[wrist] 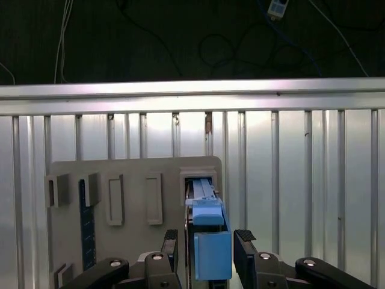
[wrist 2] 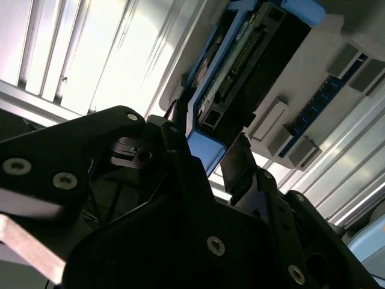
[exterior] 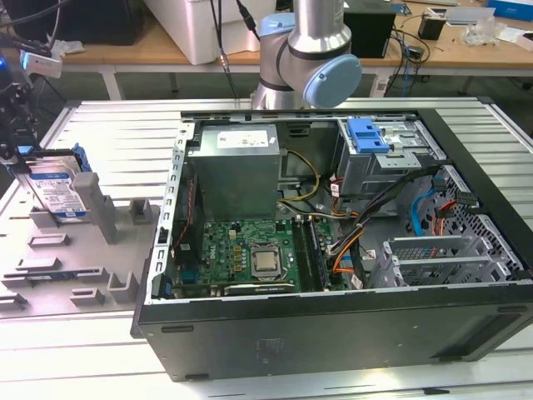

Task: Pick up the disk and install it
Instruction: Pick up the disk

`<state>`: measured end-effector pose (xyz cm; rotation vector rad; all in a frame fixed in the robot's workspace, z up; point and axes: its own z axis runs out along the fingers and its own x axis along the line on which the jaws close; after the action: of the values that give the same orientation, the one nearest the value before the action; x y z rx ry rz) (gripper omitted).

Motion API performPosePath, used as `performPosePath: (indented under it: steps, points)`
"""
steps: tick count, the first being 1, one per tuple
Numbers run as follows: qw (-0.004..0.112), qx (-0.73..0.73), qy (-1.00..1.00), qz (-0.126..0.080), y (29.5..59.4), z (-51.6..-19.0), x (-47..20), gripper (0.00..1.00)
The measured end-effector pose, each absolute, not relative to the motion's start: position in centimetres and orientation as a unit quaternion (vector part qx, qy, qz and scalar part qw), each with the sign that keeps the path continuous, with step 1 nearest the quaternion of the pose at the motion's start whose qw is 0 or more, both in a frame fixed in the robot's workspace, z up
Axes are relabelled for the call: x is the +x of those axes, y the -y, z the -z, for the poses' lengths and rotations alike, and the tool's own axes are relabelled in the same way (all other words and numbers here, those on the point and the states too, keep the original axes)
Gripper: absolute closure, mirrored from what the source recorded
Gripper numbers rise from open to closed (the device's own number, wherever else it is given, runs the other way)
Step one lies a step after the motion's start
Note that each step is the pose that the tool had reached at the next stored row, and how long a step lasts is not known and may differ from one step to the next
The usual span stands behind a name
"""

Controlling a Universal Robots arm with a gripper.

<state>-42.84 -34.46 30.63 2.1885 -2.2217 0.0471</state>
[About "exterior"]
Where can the silver CPU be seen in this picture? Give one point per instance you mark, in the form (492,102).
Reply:
(267,261)

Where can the silver disk bay cage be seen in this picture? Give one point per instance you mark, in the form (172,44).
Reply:
(437,241)

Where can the black case fan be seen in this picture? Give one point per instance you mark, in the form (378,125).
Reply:
(189,216)

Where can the grey power supply unit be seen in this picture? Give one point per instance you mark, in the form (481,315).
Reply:
(237,179)

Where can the small black cube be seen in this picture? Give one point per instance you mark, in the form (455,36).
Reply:
(431,27)

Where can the black open PC case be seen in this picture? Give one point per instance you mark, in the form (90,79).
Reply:
(333,333)

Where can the wooden desk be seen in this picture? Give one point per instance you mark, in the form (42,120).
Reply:
(125,52)

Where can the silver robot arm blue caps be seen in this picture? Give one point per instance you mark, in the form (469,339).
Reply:
(312,41)

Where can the black box on desk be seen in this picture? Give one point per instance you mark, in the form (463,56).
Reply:
(370,29)

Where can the blue cardboard box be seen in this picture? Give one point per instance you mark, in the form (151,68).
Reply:
(512,8)

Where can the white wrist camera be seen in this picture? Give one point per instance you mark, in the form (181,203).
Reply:
(41,62)

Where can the hard disk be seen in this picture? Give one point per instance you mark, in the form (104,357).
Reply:
(54,187)

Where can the CPU socket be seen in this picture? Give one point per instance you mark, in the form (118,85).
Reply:
(252,266)

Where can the clear plastic bags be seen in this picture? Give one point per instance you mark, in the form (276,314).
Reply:
(483,31)

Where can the grey parts rack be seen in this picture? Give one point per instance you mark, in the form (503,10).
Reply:
(83,258)

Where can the green motherboard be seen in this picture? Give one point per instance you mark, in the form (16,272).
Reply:
(225,246)

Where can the white plastic box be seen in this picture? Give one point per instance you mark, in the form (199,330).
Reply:
(200,29)

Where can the drive cage with blue latch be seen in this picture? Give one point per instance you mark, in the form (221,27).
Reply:
(375,166)

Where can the blue RAM stick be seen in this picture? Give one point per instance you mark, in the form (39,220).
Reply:
(320,254)

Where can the RAM stick in rack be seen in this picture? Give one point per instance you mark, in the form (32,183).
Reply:
(50,276)

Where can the crumpled white paper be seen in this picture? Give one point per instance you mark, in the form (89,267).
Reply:
(66,46)

